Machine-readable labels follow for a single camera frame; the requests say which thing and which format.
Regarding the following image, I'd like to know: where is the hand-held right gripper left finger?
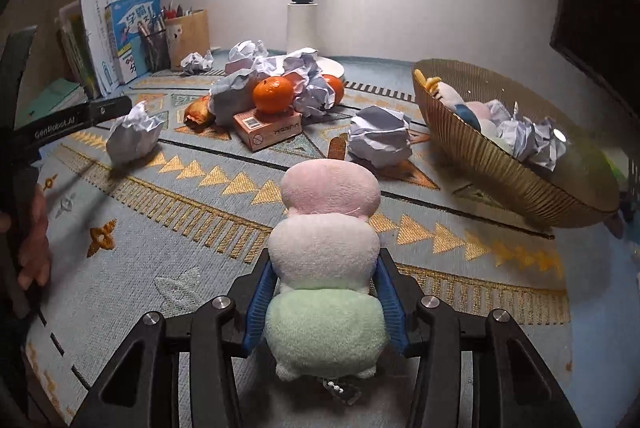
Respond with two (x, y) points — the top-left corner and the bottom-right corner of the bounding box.
(82, 253), (276, 428)

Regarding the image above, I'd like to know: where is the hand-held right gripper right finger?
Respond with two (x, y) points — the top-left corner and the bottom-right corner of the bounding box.
(375, 248), (581, 428)

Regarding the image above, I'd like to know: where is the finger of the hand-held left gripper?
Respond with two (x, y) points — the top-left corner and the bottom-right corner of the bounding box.
(82, 95), (132, 125)

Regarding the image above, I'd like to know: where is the pink white green dango plush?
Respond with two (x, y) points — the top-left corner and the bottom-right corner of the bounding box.
(263, 160), (387, 404)

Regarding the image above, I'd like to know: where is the golden ribbed bowl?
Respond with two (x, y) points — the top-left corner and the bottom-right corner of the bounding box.
(411, 58), (621, 229)

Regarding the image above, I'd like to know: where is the pink pig plush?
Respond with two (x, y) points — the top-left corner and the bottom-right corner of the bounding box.
(465, 102), (496, 131)

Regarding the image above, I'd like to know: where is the white duck plush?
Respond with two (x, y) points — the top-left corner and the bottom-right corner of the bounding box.
(417, 68), (483, 131)

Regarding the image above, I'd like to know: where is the person's left hand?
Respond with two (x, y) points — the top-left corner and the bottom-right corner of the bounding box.
(17, 185), (53, 291)

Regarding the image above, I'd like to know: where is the stack of teal books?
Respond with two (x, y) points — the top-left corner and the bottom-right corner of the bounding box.
(15, 78), (88, 129)

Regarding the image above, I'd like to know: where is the black mesh pen holder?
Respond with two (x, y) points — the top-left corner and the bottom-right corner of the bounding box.
(137, 30), (171, 72)

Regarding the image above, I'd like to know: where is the blue workbook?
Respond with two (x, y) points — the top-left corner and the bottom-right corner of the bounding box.
(105, 0), (162, 86)

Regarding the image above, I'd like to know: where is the brown bread toy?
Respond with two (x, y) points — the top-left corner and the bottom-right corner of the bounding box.
(183, 95), (218, 129)

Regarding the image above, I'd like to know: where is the bunch of pencils and pens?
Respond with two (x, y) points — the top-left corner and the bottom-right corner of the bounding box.
(135, 15), (168, 39)

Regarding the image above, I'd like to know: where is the white paper booklet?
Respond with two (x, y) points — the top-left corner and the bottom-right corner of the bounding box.
(77, 0), (153, 96)

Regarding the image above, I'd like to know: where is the bamboo pen holder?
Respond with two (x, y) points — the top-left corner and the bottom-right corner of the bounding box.
(164, 9), (211, 69)

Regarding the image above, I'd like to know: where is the blue patterned woven mat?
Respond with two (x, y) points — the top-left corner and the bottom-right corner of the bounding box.
(22, 52), (573, 428)

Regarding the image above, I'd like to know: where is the bunch of red black pens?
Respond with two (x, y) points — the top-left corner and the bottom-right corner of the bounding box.
(162, 0), (196, 21)

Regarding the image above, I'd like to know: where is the small pink cardboard box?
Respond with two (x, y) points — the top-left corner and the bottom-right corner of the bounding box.
(232, 108), (304, 153)

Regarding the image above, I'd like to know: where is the orange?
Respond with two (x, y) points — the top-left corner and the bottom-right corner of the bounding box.
(320, 74), (346, 106)
(252, 76), (296, 115)

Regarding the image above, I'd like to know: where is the dark monitor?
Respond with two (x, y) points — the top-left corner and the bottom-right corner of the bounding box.
(550, 0), (640, 109)

